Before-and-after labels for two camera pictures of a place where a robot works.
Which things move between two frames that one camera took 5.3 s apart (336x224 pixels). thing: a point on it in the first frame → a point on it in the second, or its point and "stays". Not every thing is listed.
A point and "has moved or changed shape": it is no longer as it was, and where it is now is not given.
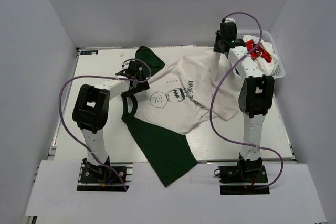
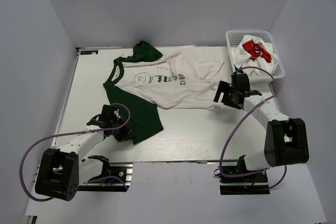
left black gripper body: [140, 87] → [121, 134]
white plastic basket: [267, 36] stays
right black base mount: [241, 179] stays
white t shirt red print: [262, 53] stays
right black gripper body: [218, 40] → [229, 99]
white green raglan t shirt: [177, 92] has moved or changed shape
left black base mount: [101, 178] stays
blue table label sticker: [94, 52] stays
